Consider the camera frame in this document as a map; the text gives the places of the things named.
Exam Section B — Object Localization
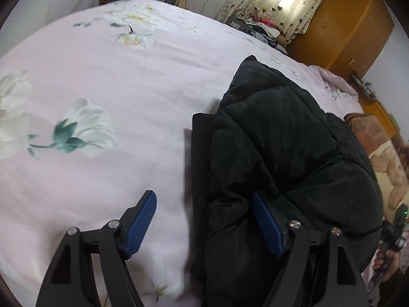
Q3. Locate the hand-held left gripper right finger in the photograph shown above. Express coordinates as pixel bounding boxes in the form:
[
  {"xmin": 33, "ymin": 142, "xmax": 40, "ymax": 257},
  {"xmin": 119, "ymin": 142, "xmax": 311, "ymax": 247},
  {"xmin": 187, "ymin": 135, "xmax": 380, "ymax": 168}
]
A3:
[{"xmin": 252, "ymin": 191, "xmax": 368, "ymax": 307}]

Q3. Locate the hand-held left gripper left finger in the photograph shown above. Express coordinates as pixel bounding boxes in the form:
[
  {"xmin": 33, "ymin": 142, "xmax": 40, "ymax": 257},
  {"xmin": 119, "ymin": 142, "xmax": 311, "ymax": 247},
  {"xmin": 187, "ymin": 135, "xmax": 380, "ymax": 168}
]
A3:
[{"xmin": 36, "ymin": 190, "xmax": 158, "ymax": 307}]

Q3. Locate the black padded jacket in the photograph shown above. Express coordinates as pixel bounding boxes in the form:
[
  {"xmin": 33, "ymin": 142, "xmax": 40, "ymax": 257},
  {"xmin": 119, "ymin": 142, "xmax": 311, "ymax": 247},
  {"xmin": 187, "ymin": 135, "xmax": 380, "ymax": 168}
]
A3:
[{"xmin": 190, "ymin": 55, "xmax": 384, "ymax": 307}]

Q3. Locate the person's right forearm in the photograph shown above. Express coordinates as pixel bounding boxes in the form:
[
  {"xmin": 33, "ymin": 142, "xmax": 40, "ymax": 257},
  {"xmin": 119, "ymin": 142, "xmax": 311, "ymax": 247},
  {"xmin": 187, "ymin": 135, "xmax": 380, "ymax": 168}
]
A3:
[{"xmin": 382, "ymin": 267, "xmax": 409, "ymax": 307}]

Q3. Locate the pile of clothes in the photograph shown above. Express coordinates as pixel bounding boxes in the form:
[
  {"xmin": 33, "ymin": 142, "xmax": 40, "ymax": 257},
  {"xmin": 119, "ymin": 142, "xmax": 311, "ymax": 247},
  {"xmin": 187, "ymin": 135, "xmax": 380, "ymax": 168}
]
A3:
[{"xmin": 224, "ymin": 14, "xmax": 289, "ymax": 52}]

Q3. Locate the person's right hand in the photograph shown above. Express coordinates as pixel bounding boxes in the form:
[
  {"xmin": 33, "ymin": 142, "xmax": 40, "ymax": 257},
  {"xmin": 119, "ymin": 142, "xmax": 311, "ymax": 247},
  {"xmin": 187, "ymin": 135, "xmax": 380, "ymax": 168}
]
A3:
[{"xmin": 372, "ymin": 249, "xmax": 405, "ymax": 282}]

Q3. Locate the brown plush blanket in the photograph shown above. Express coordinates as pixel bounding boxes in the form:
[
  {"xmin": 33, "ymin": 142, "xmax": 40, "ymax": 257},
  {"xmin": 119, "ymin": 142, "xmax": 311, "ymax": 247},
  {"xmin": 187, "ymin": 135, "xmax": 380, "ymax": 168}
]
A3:
[{"xmin": 343, "ymin": 113, "xmax": 409, "ymax": 212}]

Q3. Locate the pink floral bed sheet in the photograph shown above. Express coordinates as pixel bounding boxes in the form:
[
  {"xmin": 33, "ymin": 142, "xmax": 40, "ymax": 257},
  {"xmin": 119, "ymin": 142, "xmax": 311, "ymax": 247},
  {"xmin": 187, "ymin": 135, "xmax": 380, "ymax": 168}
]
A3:
[{"xmin": 0, "ymin": 0, "xmax": 365, "ymax": 307}]

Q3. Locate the crumpled pink quilt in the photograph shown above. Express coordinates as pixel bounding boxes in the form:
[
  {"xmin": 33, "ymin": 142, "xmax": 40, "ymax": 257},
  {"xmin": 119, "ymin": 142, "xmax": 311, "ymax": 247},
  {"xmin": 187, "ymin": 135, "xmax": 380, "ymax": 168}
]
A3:
[{"xmin": 309, "ymin": 65, "xmax": 359, "ymax": 97}]

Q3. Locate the orange wooden wardrobe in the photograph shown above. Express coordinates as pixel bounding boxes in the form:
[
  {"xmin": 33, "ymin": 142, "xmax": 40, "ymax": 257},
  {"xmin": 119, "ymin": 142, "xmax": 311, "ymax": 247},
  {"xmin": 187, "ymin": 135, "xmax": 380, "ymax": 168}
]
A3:
[{"xmin": 285, "ymin": 0, "xmax": 395, "ymax": 81}]

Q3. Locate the heart print curtain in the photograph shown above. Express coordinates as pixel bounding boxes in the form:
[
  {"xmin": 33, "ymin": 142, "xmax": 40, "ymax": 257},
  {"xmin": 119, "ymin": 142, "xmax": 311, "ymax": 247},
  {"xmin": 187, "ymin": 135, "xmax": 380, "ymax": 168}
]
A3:
[{"xmin": 215, "ymin": 0, "xmax": 333, "ymax": 44}]

